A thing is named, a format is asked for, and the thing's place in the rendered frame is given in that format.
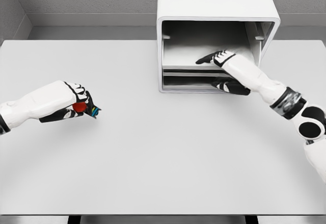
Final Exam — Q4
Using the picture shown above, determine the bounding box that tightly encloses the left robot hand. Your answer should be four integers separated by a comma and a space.
35, 80, 102, 124

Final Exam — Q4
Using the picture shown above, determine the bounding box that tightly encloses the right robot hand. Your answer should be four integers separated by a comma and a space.
195, 49, 256, 97

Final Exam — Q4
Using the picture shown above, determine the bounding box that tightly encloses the black red-knob load switch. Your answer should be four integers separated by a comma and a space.
72, 102, 102, 120

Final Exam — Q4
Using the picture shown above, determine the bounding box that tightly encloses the white multi-storey storage cabinet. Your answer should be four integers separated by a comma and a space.
156, 0, 281, 94

